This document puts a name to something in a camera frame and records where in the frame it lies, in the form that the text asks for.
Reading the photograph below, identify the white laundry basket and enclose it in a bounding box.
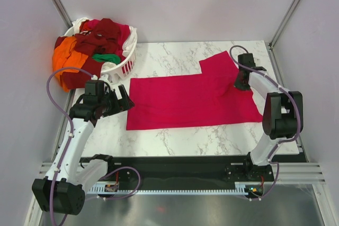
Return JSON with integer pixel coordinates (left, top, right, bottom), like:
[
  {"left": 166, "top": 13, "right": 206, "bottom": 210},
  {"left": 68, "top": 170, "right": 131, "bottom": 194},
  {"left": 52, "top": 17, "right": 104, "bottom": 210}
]
[{"left": 64, "top": 17, "right": 137, "bottom": 79}]

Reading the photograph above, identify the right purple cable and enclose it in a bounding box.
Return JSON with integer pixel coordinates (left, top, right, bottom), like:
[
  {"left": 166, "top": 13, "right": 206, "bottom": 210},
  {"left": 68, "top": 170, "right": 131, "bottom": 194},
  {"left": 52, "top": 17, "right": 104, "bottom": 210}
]
[{"left": 229, "top": 45, "right": 302, "bottom": 203}]

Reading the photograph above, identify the slotted cable duct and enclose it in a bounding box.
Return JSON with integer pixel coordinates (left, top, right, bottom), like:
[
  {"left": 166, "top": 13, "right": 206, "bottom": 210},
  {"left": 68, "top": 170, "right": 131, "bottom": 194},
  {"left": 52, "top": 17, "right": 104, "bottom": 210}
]
[{"left": 87, "top": 182, "right": 264, "bottom": 197}]

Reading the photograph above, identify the orange t shirt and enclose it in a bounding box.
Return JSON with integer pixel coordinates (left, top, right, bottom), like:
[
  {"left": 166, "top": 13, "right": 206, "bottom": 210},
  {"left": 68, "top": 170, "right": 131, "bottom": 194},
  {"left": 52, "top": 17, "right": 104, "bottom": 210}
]
[{"left": 51, "top": 36, "right": 88, "bottom": 93}]

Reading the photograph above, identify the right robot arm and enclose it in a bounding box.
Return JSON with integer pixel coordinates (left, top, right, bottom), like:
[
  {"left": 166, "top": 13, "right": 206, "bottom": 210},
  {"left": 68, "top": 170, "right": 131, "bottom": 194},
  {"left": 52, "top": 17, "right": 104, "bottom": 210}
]
[{"left": 234, "top": 53, "right": 303, "bottom": 180}]

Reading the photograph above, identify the right aluminium frame post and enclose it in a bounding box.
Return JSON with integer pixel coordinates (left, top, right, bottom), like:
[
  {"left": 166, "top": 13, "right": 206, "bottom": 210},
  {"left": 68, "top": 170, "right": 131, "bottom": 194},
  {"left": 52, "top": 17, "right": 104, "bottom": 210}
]
[{"left": 267, "top": 0, "right": 302, "bottom": 50}]

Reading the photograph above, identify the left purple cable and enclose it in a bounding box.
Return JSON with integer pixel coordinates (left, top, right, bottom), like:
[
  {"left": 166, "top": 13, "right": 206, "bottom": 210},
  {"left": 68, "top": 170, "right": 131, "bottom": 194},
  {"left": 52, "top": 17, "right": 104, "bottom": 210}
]
[{"left": 46, "top": 67, "right": 99, "bottom": 226}]

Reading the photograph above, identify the purple cable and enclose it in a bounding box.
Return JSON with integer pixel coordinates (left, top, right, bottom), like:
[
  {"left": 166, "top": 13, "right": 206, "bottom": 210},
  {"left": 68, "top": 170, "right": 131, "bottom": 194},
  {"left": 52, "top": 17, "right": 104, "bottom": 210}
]
[
  {"left": 229, "top": 45, "right": 302, "bottom": 203},
  {"left": 46, "top": 67, "right": 99, "bottom": 226}
]

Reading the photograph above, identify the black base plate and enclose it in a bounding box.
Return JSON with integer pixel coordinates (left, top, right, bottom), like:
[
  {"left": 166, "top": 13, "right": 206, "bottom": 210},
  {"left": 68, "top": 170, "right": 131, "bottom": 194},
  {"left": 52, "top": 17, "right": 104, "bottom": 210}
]
[{"left": 104, "top": 156, "right": 274, "bottom": 189}]

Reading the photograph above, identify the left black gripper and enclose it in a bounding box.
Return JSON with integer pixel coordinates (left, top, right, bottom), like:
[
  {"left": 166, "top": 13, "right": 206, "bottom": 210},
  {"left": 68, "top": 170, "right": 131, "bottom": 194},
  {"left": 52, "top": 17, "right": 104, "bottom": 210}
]
[{"left": 98, "top": 85, "right": 134, "bottom": 117}]

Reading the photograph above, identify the magenta t shirt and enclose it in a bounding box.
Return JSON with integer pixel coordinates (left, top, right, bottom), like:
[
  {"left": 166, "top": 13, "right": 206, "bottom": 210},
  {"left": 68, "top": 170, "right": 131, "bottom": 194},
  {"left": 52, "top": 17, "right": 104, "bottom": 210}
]
[{"left": 126, "top": 51, "right": 263, "bottom": 131}]

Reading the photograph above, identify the green t shirt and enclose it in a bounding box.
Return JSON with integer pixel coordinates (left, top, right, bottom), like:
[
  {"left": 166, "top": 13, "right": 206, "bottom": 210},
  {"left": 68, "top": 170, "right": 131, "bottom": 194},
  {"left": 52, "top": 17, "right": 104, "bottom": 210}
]
[{"left": 92, "top": 53, "right": 121, "bottom": 65}]

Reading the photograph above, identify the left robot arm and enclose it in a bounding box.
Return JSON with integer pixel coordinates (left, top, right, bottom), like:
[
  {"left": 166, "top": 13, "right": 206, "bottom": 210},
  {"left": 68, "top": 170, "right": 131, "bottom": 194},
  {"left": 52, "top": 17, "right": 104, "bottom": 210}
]
[{"left": 32, "top": 80, "right": 135, "bottom": 215}]

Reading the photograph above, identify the dark red t shirt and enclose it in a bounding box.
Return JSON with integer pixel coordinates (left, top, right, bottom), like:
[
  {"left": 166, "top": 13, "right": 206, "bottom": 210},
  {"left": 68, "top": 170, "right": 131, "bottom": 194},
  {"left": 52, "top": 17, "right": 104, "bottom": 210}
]
[{"left": 52, "top": 18, "right": 131, "bottom": 92}]

